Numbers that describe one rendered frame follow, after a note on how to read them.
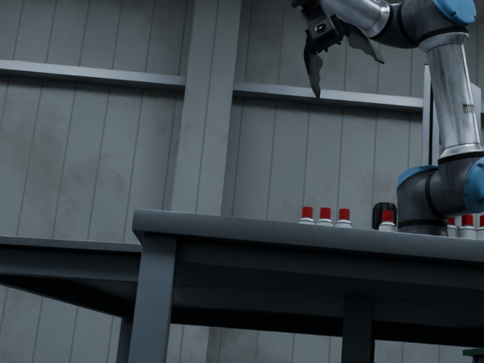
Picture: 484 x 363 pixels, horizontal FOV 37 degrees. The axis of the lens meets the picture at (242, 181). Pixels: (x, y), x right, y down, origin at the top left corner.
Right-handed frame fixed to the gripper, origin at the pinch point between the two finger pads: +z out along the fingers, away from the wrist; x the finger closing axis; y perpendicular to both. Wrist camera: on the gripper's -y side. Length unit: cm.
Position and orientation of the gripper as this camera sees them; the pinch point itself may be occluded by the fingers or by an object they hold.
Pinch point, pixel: (351, 82)
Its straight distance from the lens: 152.9
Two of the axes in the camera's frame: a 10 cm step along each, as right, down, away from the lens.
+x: -8.7, 4.5, 2.1
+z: 4.9, 8.6, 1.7
